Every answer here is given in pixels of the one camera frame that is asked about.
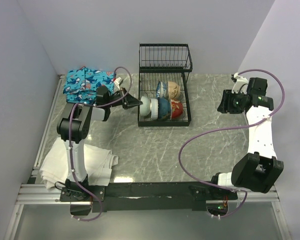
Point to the white folded towel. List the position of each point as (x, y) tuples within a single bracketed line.
[(98, 163)]

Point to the blue white patterned bowl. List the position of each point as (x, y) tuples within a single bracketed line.
[(162, 90)]

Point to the cream bowl with brown outside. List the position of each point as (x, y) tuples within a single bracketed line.
[(174, 90)]

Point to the brown interior dark bowl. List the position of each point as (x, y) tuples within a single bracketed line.
[(164, 109)]

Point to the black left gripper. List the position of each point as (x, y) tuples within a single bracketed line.
[(129, 102)]

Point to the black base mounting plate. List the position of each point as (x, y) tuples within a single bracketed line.
[(137, 196)]

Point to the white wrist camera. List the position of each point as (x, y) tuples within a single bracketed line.
[(240, 84), (118, 81)]

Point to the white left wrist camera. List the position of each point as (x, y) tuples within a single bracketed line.
[(118, 81)]

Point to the blue shark print cloth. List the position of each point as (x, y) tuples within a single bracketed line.
[(81, 84)]

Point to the black wire dish rack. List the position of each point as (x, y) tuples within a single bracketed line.
[(164, 62)]

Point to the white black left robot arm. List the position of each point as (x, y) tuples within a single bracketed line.
[(74, 124)]

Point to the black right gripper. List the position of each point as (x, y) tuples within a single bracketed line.
[(228, 95)]

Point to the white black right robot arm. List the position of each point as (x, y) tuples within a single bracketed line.
[(259, 168)]

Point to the pale green bowl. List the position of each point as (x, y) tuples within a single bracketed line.
[(145, 107)]

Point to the aluminium frame rail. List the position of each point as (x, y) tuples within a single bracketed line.
[(37, 194)]

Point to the plain white bowl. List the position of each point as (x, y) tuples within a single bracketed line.
[(154, 108)]

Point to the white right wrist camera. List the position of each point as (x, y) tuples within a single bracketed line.
[(240, 84)]

